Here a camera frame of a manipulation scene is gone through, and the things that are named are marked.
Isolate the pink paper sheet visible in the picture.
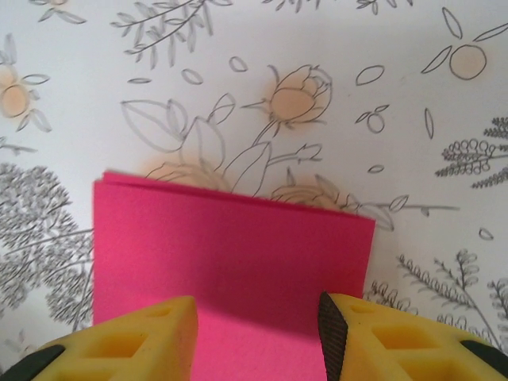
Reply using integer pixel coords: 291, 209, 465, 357
93, 170, 377, 381

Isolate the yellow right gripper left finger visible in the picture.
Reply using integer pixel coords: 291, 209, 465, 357
0, 295, 198, 381

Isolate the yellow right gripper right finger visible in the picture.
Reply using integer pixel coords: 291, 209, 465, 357
317, 291, 508, 381

